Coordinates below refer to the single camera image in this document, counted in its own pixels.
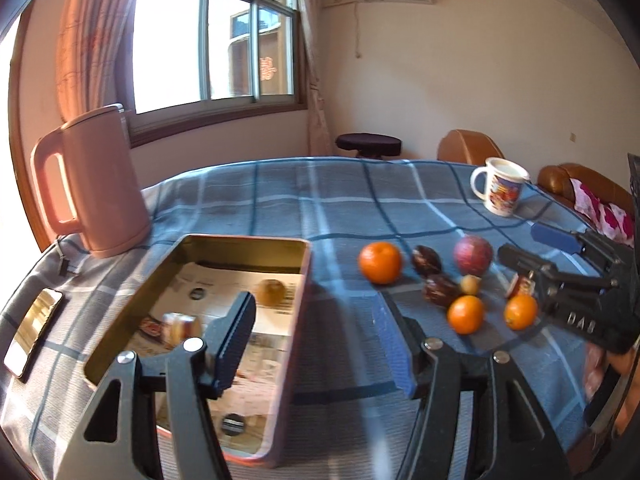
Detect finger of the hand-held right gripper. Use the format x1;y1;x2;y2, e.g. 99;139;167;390
497;243;615;311
531;223;633;281

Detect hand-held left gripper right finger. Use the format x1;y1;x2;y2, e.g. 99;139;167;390
380;292;573;480

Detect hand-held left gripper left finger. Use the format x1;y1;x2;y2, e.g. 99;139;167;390
52;290;258;480

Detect small snack jar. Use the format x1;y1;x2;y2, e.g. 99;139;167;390
509;272;536;298

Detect small orange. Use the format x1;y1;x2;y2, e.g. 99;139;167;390
504;294;539;331
447;295;486;336

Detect rectangular metal tin box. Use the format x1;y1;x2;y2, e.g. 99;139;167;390
84;233;312;468

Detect dark mangosteen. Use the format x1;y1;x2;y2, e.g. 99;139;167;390
423;275;462;307
411;245;443;277

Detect pink floral cloth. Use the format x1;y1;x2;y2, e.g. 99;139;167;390
572;179;636;248

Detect brown leather sofa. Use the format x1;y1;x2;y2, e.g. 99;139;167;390
537;163;636;241

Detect wrapped snack cake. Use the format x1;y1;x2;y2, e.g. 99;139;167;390
160;312;203;348

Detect printed paper sheet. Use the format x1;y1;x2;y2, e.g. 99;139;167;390
122;260;305;453

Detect white printed mug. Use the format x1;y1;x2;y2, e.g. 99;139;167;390
470;157;531;217

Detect large orange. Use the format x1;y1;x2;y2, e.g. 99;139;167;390
358;241;404;286

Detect brown leather armchair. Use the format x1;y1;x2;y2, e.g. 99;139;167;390
437;129;506;163

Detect blue plaid tablecloth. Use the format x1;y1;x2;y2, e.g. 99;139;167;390
0;156;621;480

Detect dark round stool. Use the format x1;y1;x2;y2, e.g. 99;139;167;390
335;133;403;161

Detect gold smartphone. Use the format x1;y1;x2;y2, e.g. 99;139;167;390
4;288;65;378

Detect pink electric kettle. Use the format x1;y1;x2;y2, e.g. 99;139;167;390
31;104;152;259

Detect beige curtain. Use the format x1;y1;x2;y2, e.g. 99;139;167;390
294;0;333;157

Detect sliding glass window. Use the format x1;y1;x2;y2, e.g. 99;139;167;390
117;0;308;148

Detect pink curtain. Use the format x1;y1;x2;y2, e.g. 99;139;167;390
55;0;146;126

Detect black kettle cable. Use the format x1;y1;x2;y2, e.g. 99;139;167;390
54;236;71;277

